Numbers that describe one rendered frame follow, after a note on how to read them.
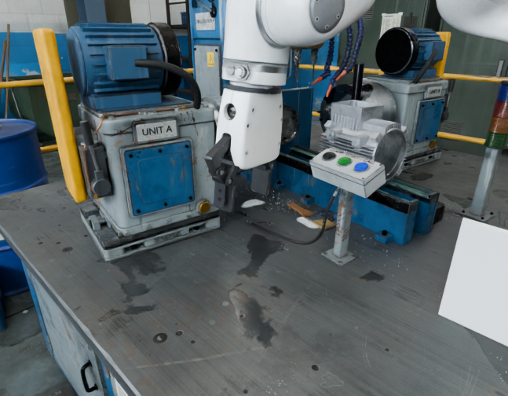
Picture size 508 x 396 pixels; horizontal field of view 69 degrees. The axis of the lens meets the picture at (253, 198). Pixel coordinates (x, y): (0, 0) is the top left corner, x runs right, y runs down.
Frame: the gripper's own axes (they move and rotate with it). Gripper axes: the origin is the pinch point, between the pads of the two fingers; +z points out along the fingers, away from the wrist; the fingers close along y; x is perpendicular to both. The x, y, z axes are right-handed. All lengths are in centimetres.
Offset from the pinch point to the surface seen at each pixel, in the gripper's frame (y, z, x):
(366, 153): 60, 4, 0
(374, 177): 37.1, 3.5, -9.3
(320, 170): 39.1, 5.9, 4.1
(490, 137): 87, -2, -27
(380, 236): 57, 25, -10
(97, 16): 313, -40, 482
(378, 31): 407, -50, 111
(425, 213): 67, 19, -18
